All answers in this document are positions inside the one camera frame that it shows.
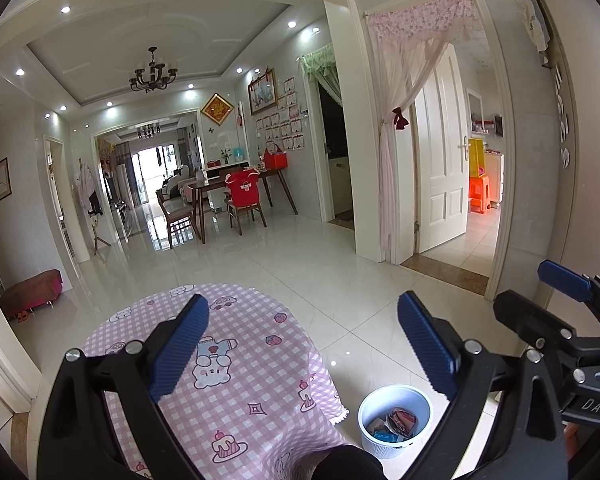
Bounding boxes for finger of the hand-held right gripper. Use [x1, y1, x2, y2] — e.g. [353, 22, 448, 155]
[492, 287, 600, 381]
[537, 259, 600, 311]

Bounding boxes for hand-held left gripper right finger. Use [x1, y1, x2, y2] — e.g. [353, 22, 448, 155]
[397, 291, 568, 480]

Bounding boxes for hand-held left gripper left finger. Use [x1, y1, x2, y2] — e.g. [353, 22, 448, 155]
[36, 293, 211, 480]

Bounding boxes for blue white carton box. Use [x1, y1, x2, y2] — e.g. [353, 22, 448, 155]
[370, 427, 406, 445]

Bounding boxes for white plastic bin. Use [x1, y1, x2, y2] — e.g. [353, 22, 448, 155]
[357, 384, 433, 460]

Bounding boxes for pink checkered tablecloth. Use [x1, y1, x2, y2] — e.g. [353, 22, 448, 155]
[80, 282, 348, 480]

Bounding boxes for orange plastic stools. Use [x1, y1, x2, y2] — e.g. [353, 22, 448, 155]
[469, 176, 491, 213]

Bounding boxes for white cabinet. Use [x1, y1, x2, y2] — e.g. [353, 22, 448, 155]
[485, 152, 505, 208]

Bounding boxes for bare wooden chair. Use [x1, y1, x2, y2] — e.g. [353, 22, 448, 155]
[156, 195, 201, 250]

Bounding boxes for wooden coat stand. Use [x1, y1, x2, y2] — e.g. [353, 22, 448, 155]
[87, 210, 112, 256]

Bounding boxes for yellow board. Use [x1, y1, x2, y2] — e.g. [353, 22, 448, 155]
[469, 139, 486, 178]

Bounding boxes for wooden chair with cover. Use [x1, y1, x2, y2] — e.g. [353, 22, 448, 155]
[223, 170, 268, 236]

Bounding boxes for dark red bench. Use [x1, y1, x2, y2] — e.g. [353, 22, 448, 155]
[0, 269, 62, 318]

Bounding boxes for white panel door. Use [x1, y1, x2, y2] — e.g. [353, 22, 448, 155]
[412, 42, 468, 256]

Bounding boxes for grey white sofa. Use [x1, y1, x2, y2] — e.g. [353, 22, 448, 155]
[160, 162, 196, 201]

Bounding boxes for wooden dining table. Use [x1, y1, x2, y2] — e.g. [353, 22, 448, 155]
[186, 167, 299, 243]

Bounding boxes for red chair cover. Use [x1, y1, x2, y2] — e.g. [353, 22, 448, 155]
[225, 170, 261, 207]

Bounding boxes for white appliance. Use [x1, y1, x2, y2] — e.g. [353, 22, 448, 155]
[330, 156, 354, 213]

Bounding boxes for pink white coat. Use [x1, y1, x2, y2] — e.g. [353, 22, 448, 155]
[77, 160, 101, 211]

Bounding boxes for red box on table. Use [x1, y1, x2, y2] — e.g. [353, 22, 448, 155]
[263, 141, 288, 170]

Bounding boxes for white hanging hat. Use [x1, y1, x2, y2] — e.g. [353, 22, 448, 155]
[515, 0, 551, 56]

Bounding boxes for wood framed painting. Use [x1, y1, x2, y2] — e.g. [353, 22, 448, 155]
[247, 66, 279, 116]

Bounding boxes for large black chandelier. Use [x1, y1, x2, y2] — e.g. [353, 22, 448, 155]
[128, 46, 179, 93]

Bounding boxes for pink floral curtain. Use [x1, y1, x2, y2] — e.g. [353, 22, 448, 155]
[367, 0, 481, 263]

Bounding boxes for green curtain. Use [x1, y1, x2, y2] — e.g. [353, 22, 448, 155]
[300, 44, 343, 106]

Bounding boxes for recessed ceiling spotlights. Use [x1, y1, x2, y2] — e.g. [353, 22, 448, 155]
[15, 4, 316, 121]

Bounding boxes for white wall letters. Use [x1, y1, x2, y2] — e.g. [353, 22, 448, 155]
[552, 65, 573, 168]

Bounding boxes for red gold diamond wall decoration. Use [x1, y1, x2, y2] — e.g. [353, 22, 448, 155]
[201, 92, 233, 125]

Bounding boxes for wall of award certificates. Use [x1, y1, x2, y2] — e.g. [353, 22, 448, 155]
[256, 77, 306, 153]

